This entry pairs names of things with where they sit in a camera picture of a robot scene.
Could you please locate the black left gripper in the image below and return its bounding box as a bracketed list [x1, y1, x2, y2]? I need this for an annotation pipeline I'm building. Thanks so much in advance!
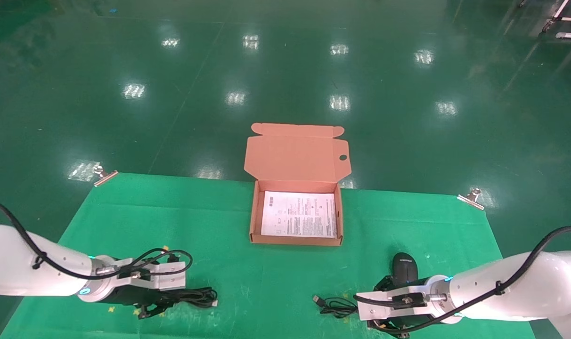
[103, 285, 177, 320]

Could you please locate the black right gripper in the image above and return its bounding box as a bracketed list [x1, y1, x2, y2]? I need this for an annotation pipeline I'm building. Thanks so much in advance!
[367, 276, 438, 339]

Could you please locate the black data cable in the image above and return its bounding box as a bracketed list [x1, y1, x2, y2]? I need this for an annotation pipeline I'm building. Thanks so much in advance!
[158, 286, 219, 310]

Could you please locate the black wired mouse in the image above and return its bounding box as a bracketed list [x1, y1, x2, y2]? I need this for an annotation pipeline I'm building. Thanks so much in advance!
[312, 252, 419, 320]

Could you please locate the orange cardboard box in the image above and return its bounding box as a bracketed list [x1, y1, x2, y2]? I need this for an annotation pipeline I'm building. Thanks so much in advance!
[244, 123, 350, 247]

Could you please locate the white printed instruction sheet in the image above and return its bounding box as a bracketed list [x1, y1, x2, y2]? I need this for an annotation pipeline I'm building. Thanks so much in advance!
[260, 190, 338, 239]

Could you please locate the metal binder clip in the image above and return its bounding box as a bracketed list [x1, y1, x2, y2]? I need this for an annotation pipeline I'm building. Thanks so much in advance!
[457, 188, 485, 210]
[93, 164, 119, 188]

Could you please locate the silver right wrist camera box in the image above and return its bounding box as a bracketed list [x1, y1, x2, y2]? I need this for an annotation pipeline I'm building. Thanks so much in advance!
[355, 289, 433, 322]

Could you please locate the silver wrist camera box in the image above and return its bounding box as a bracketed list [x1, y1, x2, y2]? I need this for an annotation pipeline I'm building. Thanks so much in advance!
[355, 289, 433, 322]
[117, 260, 187, 291]

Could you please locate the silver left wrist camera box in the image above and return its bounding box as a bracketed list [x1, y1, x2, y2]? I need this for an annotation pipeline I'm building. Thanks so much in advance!
[117, 260, 187, 291]

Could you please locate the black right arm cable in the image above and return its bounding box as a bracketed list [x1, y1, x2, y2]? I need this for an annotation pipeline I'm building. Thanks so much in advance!
[353, 226, 571, 336]

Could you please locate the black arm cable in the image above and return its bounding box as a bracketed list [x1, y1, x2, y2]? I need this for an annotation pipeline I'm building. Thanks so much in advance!
[0, 200, 194, 283]
[353, 226, 571, 336]

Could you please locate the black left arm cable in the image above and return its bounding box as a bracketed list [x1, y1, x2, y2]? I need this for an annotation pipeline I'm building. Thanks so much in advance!
[0, 200, 194, 283]

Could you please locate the white metal frame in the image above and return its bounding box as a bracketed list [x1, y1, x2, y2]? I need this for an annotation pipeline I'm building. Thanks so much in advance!
[542, 0, 571, 41]

